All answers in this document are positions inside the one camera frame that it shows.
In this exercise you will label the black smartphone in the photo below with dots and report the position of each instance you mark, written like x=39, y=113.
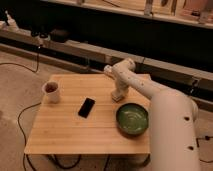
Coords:
x=86, y=107

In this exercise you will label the black dome object on ledge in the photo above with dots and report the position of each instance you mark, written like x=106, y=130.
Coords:
x=59, y=35

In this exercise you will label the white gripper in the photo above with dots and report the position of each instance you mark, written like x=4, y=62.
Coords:
x=121, y=88

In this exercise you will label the white mug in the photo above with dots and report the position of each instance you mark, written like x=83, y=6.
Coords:
x=51, y=91

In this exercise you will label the white bottle on table edge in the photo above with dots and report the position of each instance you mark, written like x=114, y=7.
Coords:
x=108, y=71

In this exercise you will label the green ceramic bowl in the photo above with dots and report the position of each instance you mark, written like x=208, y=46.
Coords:
x=132, y=119

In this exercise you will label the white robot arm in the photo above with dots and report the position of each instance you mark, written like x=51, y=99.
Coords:
x=172, y=113

